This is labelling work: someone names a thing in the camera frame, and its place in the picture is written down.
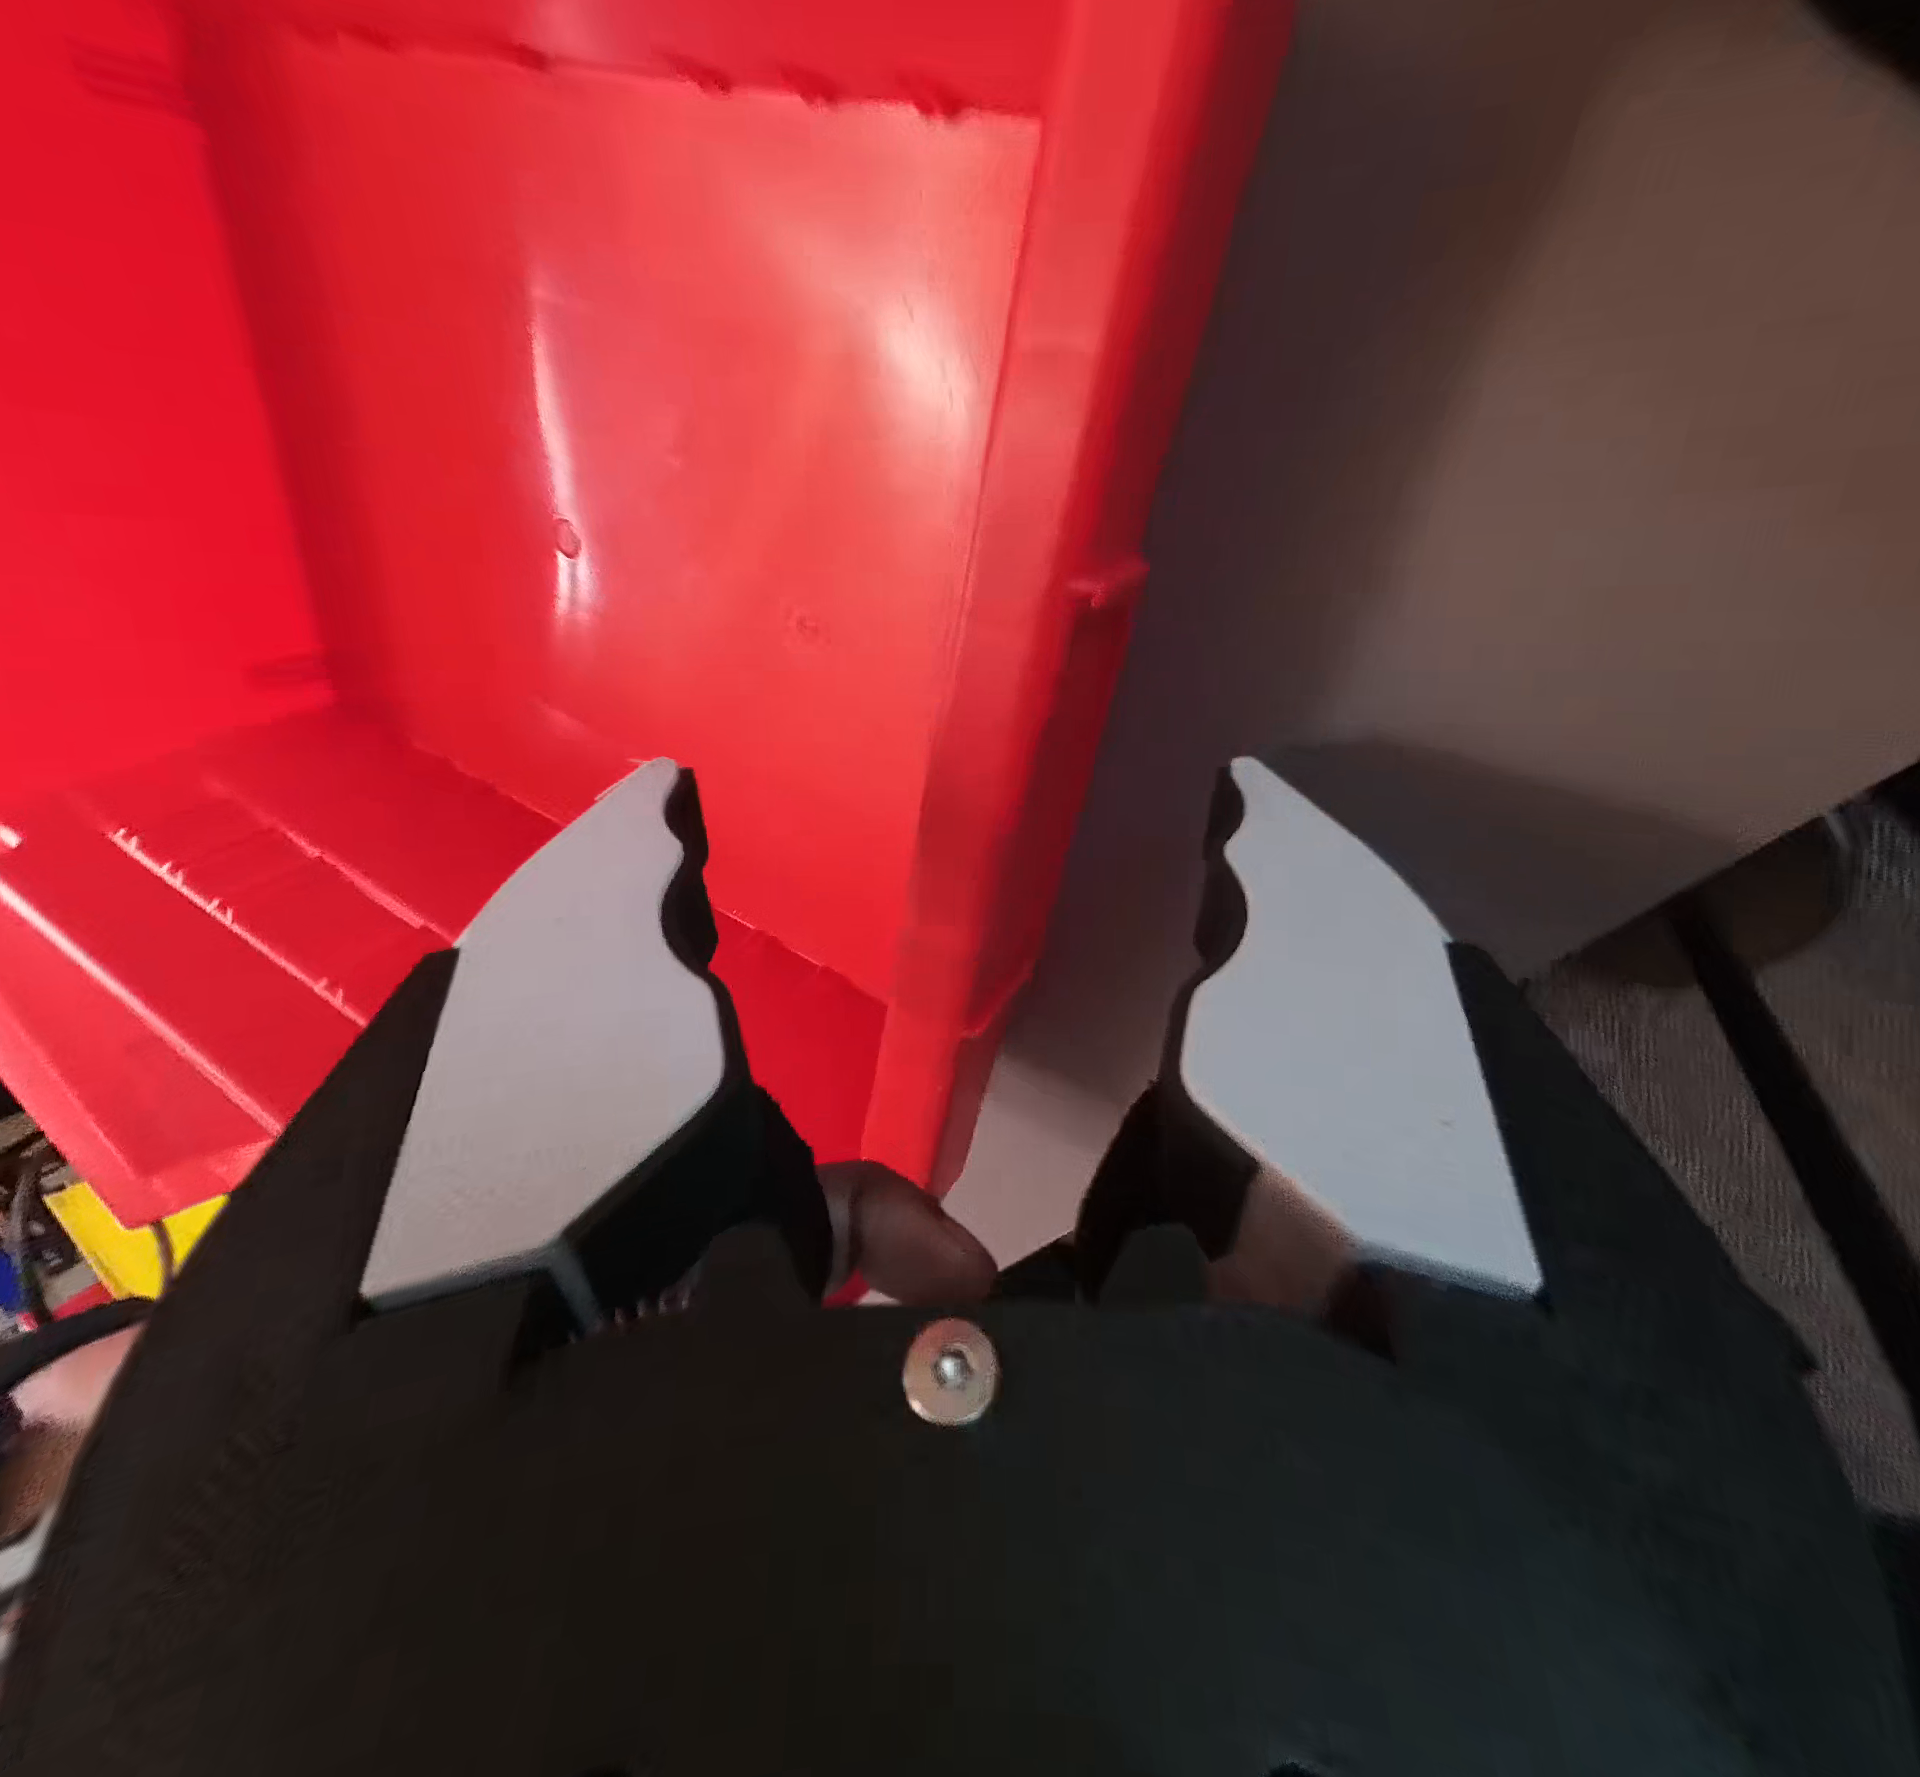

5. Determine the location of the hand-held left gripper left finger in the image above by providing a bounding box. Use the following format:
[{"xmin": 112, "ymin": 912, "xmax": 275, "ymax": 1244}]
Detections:
[{"xmin": 355, "ymin": 758, "xmax": 839, "ymax": 1341}]

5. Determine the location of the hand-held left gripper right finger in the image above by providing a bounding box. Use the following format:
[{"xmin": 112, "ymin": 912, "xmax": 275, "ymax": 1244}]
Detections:
[{"xmin": 1077, "ymin": 758, "xmax": 1550, "ymax": 1303}]

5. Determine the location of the red plastic bin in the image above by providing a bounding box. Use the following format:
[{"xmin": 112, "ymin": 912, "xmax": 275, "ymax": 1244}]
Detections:
[{"xmin": 0, "ymin": 0, "xmax": 1305, "ymax": 1233}]

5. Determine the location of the person's left hand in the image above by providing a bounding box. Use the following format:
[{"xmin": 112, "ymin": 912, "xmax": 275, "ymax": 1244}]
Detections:
[{"xmin": 818, "ymin": 1162, "xmax": 1001, "ymax": 1308}]

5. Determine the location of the black table leg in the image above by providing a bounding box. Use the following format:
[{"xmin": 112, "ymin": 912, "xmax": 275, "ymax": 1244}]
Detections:
[{"xmin": 1665, "ymin": 891, "xmax": 1920, "ymax": 1383}]

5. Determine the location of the yellow plastic bin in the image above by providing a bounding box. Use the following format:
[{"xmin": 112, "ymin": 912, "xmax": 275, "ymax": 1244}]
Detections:
[{"xmin": 42, "ymin": 1175, "xmax": 231, "ymax": 1303}]

